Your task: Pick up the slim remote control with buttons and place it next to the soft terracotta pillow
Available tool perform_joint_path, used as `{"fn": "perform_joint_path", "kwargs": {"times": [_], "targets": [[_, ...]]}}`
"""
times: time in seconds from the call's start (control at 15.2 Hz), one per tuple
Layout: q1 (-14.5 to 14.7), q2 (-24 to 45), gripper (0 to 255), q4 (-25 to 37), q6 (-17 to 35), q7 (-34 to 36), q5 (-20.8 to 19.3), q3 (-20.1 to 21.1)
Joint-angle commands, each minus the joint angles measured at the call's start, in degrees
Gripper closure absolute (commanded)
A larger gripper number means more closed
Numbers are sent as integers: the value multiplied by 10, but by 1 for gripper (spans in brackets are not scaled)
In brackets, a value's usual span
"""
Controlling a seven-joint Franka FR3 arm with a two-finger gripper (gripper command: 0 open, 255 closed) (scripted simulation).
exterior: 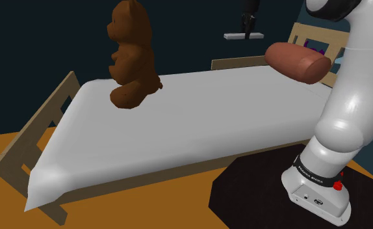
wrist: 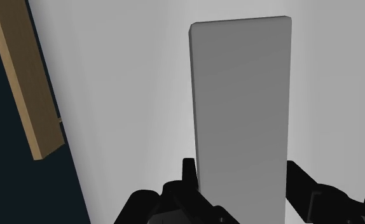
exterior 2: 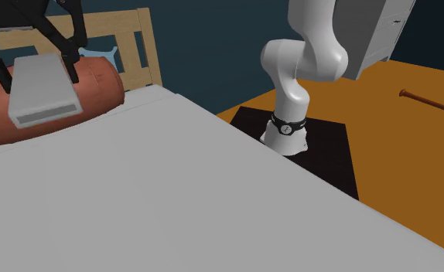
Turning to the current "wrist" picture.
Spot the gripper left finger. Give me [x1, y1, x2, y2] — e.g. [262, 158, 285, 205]
[114, 157, 240, 224]

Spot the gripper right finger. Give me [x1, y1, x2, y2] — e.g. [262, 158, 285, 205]
[285, 160, 365, 224]

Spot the grey flat rectangular slab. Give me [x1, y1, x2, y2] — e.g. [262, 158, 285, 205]
[188, 15, 293, 224]

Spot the light wooden furniture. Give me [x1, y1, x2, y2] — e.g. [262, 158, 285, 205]
[0, 0, 65, 162]

